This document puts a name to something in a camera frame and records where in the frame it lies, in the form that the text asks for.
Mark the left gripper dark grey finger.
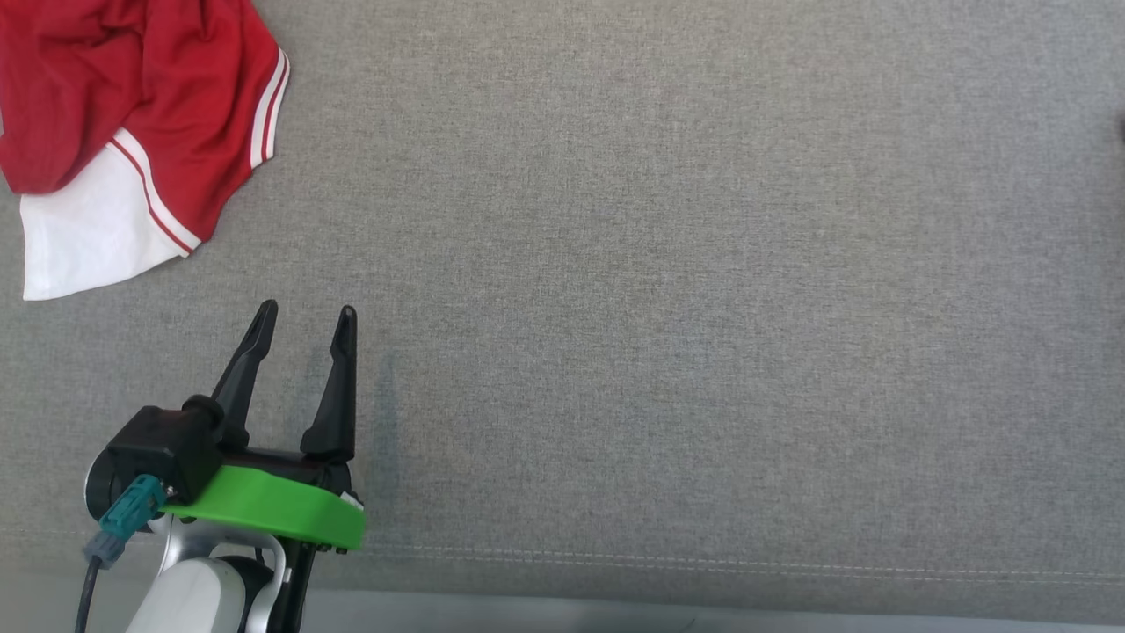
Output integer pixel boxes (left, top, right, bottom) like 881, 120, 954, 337
301, 305, 359, 463
211, 300, 279, 451

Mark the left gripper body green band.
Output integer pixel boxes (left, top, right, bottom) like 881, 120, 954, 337
163, 448, 367, 633

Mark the red white basketball jersey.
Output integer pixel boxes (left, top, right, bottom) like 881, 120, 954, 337
0, 0, 292, 302

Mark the teal left camera connector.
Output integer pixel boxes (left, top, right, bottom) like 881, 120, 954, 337
83, 473, 169, 570

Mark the black left camera cable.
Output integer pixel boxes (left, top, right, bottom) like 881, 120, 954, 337
74, 556, 104, 633

